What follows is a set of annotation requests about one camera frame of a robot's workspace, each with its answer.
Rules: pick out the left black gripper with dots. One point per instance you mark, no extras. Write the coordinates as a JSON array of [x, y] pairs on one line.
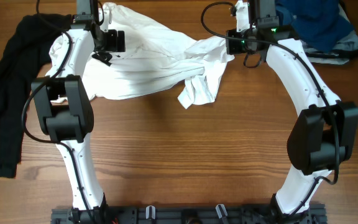
[[115, 40]]

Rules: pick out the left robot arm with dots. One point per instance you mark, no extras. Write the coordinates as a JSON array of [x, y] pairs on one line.
[[64, 110]]

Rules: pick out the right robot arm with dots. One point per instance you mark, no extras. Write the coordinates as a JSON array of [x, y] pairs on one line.
[[324, 133]]

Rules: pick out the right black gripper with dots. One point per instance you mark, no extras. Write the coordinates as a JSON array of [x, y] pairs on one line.
[[233, 45]]

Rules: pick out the white t-shirt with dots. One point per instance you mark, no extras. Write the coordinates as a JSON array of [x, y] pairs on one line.
[[156, 59]]

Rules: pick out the folded grey garment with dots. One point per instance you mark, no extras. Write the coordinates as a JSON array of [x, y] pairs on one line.
[[346, 46]]

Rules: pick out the folded navy blue garment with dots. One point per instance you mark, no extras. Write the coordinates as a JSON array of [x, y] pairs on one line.
[[317, 22]]

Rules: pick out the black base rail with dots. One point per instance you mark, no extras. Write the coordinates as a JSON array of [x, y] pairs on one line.
[[247, 214]]

